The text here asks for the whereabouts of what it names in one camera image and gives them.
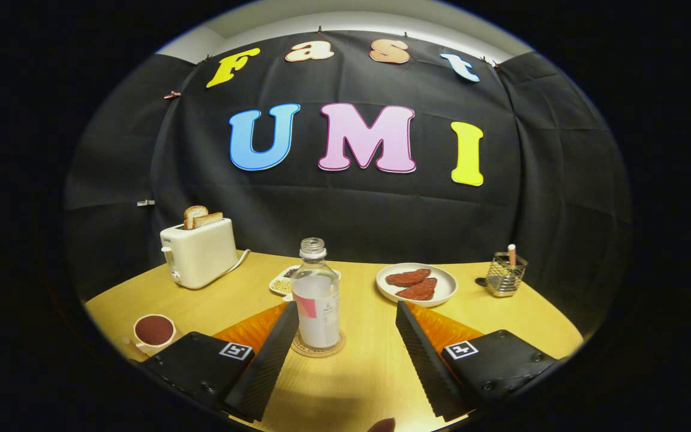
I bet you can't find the round wooden coaster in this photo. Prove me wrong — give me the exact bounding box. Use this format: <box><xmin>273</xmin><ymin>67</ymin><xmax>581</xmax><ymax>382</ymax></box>
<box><xmin>291</xmin><ymin>330</ymin><xmax>347</xmax><ymax>359</ymax></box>

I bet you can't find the cream cup with wooden handle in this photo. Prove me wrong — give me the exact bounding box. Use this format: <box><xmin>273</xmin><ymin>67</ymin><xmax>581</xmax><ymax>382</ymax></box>
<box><xmin>124</xmin><ymin>314</ymin><xmax>177</xmax><ymax>356</ymax></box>

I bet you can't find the wire mesh holder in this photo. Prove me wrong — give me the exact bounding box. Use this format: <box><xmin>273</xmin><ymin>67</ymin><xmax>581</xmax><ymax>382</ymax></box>
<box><xmin>486</xmin><ymin>252</ymin><xmax>528</xmax><ymax>298</ymax></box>

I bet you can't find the white divided seasoning tray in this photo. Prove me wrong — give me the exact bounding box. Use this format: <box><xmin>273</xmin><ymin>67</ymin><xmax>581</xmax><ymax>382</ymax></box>
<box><xmin>269</xmin><ymin>265</ymin><xmax>341</xmax><ymax>301</ymax></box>

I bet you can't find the white toaster cable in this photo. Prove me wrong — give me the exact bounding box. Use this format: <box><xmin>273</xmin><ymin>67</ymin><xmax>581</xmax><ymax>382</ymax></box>
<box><xmin>226</xmin><ymin>249</ymin><xmax>251</xmax><ymax>277</ymax></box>

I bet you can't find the white round plate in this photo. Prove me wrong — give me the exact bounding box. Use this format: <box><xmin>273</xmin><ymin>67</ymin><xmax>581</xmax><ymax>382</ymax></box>
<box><xmin>376</xmin><ymin>263</ymin><xmax>458</xmax><ymax>308</ymax></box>

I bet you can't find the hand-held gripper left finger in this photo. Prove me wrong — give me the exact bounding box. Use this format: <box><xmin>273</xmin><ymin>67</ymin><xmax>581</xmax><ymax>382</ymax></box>
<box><xmin>140</xmin><ymin>301</ymin><xmax>300</xmax><ymax>423</ymax></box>

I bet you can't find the red meat patty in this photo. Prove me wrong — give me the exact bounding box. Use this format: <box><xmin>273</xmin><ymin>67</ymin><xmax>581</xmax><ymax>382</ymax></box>
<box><xmin>386</xmin><ymin>269</ymin><xmax>432</xmax><ymax>287</ymax></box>
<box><xmin>395</xmin><ymin>278</ymin><xmax>438</xmax><ymax>301</ymax></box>

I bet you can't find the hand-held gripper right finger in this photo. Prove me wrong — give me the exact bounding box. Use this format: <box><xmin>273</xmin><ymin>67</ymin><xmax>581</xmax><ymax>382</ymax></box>
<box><xmin>395</xmin><ymin>300</ymin><xmax>563</xmax><ymax>421</ymax></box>

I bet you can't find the black backdrop cloth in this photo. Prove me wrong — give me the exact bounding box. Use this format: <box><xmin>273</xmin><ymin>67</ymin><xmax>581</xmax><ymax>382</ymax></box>
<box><xmin>64</xmin><ymin>30</ymin><xmax>631</xmax><ymax>337</ymax></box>

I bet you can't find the clear plastic juice bottle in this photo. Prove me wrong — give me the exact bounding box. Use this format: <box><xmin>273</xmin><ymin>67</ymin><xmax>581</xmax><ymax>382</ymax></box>
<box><xmin>291</xmin><ymin>238</ymin><xmax>341</xmax><ymax>349</ymax></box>

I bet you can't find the wooden table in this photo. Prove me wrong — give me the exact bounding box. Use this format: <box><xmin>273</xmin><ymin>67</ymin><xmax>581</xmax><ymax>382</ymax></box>
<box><xmin>85</xmin><ymin>251</ymin><xmax>584</xmax><ymax>432</ymax></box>

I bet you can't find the cream toaster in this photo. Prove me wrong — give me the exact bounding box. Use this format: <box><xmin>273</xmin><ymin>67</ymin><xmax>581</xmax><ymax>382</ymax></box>
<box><xmin>160</xmin><ymin>218</ymin><xmax>239</xmax><ymax>290</ymax></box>

